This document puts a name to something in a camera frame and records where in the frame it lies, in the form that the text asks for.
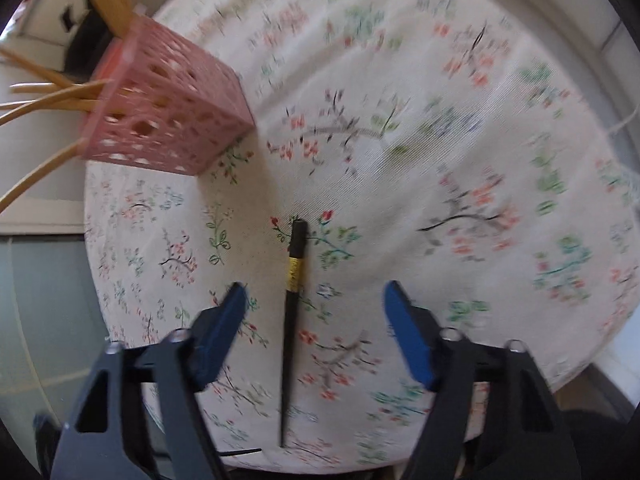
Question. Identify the floral tablecloth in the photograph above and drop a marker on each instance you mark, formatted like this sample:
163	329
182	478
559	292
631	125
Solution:
400	160

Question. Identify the black chopstick with yellow band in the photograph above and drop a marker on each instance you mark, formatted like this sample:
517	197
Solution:
290	335

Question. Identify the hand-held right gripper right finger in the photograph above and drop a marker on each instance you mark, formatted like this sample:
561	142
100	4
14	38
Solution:
410	340

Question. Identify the frosted glass door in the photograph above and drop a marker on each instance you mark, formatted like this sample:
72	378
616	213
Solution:
40	320

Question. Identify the pink perforated utensil holder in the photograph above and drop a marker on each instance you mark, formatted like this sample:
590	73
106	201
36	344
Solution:
175	125

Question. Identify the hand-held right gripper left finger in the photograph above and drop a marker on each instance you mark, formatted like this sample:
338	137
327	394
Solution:
222	340

